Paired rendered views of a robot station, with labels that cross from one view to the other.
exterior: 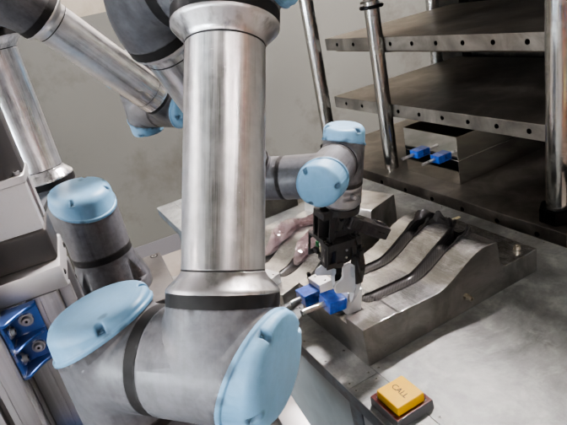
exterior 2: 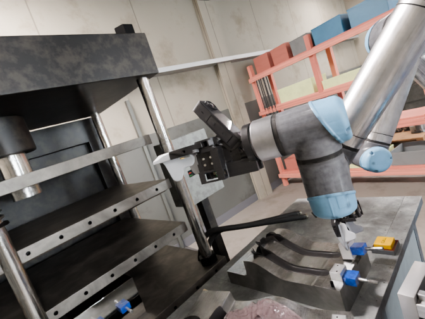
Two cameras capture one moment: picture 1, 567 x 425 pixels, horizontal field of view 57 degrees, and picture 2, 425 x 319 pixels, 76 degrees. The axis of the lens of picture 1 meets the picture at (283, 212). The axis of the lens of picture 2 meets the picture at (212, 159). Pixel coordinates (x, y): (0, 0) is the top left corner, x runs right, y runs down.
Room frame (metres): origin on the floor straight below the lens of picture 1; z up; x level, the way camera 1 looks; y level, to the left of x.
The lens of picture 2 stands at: (1.55, 0.64, 1.50)
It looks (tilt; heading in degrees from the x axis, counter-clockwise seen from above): 8 degrees down; 252
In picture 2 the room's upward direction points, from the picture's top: 19 degrees counter-clockwise
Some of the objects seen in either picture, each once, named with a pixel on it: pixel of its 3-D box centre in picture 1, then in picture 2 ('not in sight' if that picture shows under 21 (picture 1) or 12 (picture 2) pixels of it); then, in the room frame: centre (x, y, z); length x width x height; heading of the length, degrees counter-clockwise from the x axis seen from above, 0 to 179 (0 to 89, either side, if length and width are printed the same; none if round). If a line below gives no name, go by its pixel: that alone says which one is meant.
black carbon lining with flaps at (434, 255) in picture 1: (406, 250); (288, 251); (1.08, -0.26, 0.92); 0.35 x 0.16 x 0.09; 114
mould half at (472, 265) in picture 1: (416, 267); (289, 261); (1.07, -0.28, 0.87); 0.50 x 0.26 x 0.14; 114
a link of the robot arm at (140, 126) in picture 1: (146, 110); (327, 179); (1.23, 0.26, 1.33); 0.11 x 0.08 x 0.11; 44
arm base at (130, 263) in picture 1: (108, 268); not in sight; (0.97, 0.37, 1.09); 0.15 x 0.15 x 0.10
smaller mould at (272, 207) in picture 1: (263, 201); not in sight; (1.80, 0.06, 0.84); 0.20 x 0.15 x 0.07; 114
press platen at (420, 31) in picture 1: (488, 19); (42, 230); (1.99, -0.89, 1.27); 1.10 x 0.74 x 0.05; 24
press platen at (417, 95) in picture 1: (492, 87); (62, 275); (1.99, -0.89, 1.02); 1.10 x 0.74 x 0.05; 24
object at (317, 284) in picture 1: (304, 297); (355, 278); (1.02, -0.01, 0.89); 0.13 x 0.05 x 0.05; 114
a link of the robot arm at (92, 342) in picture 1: (118, 351); not in sight; (0.49, 0.21, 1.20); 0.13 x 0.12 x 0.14; 64
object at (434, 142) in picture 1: (480, 134); (91, 300); (1.89, -0.79, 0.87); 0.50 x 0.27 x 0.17; 114
